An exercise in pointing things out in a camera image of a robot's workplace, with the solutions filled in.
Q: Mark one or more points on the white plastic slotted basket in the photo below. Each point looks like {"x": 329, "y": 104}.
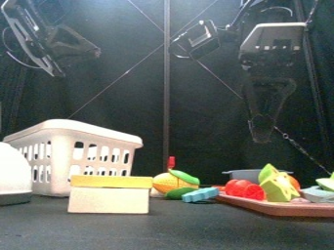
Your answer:
{"x": 61, "y": 133}

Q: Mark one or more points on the pink cutting board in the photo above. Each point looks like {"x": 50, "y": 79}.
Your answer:
{"x": 279, "y": 208}

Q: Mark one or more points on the yellow toy corn, green husk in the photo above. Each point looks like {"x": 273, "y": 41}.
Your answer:
{"x": 168, "y": 182}

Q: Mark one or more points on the large blue toy gear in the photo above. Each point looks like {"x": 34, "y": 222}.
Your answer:
{"x": 200, "y": 194}

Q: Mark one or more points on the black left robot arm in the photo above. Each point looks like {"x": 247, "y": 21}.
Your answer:
{"x": 44, "y": 8}

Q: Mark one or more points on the black vertical frame pole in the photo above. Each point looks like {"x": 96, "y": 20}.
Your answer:
{"x": 166, "y": 97}

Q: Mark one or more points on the white and silver toy kettle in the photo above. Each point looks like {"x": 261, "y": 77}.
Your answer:
{"x": 13, "y": 172}

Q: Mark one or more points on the green toy squash bottom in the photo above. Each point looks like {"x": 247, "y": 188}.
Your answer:
{"x": 327, "y": 183}

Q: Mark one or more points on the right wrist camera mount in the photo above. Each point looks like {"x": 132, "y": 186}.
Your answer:
{"x": 199, "y": 39}

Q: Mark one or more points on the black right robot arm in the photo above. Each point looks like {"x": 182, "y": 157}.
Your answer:
{"x": 265, "y": 9}

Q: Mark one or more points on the red toy tomato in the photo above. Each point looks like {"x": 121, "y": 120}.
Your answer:
{"x": 244, "y": 188}

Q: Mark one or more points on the green-yellow toy squash piece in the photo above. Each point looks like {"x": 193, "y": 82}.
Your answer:
{"x": 276, "y": 187}

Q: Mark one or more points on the orange toy carrot piece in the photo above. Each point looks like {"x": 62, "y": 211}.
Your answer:
{"x": 295, "y": 182}

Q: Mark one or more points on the grey-blue toy pot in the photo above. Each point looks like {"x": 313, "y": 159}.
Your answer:
{"x": 244, "y": 174}

